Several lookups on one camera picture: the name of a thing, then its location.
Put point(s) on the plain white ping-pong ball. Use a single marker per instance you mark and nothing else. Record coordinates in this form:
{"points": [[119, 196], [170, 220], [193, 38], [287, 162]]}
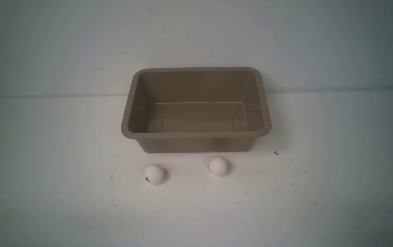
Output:
{"points": [[218, 165]]}

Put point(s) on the white ping-pong ball with logo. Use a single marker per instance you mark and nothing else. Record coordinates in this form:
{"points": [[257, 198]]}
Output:
{"points": [[154, 174]]}

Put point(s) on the brown plastic bin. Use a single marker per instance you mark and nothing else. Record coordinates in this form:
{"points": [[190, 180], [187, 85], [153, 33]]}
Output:
{"points": [[196, 110]]}

